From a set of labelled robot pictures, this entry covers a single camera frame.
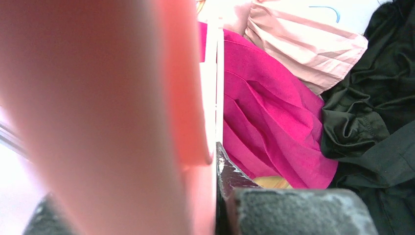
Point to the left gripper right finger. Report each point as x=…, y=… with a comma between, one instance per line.
x=245, y=208

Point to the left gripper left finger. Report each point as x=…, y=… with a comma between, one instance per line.
x=47, y=219

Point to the pink plastic hanger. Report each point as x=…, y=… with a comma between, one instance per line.
x=107, y=98

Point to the black pleated skirt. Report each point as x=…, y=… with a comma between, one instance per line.
x=369, y=121

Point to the magenta pleated skirt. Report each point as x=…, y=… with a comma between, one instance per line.
x=272, y=123

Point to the light pink skirt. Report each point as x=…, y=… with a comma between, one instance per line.
x=318, y=53

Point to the light blue hanger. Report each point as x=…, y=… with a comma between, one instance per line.
x=325, y=13

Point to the wooden clothes rack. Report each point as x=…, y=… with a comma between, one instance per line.
x=272, y=182

